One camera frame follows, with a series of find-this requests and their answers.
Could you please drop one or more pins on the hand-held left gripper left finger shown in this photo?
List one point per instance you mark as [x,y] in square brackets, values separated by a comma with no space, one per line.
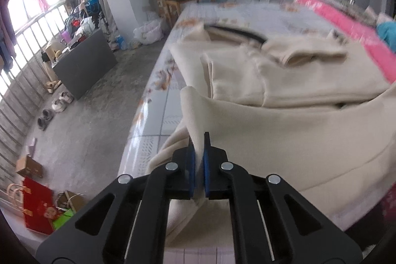
[192,171]

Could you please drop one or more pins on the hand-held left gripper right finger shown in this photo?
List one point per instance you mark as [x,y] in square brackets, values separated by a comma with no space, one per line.
[206,177]

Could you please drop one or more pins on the beige zip jacket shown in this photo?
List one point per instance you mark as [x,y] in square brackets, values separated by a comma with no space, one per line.
[278,134]

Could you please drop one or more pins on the pile of clothes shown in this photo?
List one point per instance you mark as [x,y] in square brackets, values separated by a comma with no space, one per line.
[80,19]

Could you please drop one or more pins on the dark hanging clothes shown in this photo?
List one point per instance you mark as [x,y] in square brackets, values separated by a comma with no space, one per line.
[7,32]

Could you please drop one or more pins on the plaid vinyl tablecloth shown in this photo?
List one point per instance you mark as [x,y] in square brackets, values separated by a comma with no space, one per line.
[161,115]

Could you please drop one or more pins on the brown paper bag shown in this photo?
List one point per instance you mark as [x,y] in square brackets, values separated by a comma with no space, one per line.
[74,200]

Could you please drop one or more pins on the green paper bag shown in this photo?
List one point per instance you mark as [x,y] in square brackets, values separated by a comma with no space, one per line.
[62,219]

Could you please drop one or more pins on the white plastic bag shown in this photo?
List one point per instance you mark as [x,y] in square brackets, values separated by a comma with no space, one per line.
[148,33]

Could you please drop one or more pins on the white sneaker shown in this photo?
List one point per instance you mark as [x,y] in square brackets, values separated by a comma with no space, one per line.
[66,97]
[58,105]

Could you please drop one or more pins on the blue packet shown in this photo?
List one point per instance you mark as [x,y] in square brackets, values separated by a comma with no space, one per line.
[121,43]

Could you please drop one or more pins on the dark grey cabinet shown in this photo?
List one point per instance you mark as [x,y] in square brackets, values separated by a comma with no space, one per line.
[89,66]

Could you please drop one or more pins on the red gift bag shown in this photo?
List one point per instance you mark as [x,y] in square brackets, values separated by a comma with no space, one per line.
[40,208]

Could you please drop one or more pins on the beige sandal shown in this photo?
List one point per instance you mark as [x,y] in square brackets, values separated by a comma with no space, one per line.
[50,88]
[56,84]

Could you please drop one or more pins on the brown cardboard box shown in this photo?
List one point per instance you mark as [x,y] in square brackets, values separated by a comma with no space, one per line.
[29,168]

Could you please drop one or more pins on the cream fabric bundle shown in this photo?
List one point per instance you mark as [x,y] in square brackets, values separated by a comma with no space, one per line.
[55,50]

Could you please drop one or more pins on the pink floral blanket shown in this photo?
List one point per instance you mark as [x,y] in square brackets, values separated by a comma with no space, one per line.
[349,22]

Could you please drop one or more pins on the metal window railing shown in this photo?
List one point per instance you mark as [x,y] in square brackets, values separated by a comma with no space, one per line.
[40,18]

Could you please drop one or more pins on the teal clothing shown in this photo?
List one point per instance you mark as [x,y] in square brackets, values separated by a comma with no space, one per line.
[386,33]

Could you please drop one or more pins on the grey fuzzy blanket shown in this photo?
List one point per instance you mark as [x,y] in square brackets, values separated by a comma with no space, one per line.
[368,12]

